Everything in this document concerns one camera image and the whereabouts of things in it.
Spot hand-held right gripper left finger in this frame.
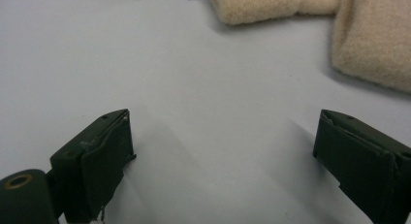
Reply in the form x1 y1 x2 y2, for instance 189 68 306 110
49 109 138 224

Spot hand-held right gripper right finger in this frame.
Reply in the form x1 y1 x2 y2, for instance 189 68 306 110
312 109 411 224

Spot beige fleece glove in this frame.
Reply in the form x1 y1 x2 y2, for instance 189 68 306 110
206 0 341 26
331 0 411 94

